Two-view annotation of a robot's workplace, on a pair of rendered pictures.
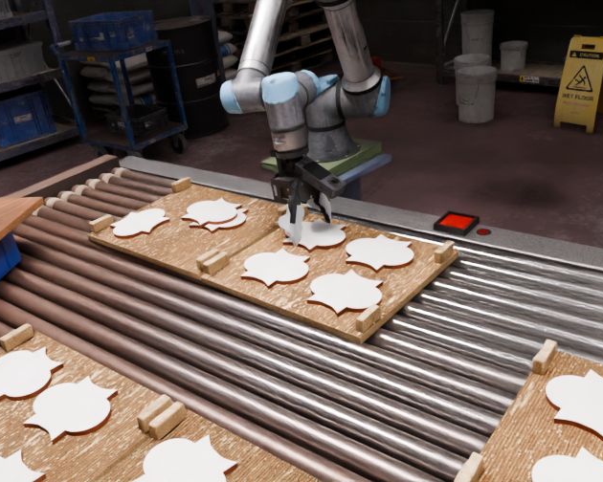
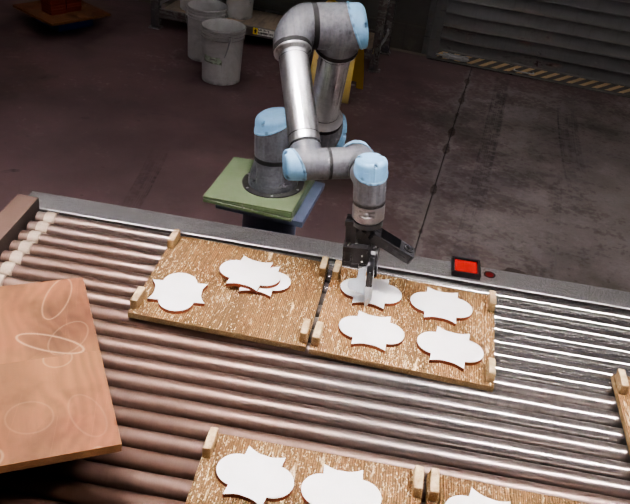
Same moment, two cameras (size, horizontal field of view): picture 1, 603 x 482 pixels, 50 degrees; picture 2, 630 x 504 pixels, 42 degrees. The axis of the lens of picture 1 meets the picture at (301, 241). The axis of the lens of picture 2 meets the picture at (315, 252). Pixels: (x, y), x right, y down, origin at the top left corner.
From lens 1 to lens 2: 119 cm
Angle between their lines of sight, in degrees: 32
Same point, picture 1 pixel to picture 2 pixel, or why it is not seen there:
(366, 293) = (468, 347)
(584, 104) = not seen: hidden behind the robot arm
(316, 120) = (273, 155)
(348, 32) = (340, 83)
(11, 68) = not seen: outside the picture
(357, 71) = (331, 114)
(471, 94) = (220, 53)
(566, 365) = not seen: outside the picture
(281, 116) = (377, 195)
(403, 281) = (480, 331)
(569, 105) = not seen: hidden behind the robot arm
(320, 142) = (274, 176)
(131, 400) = (379, 476)
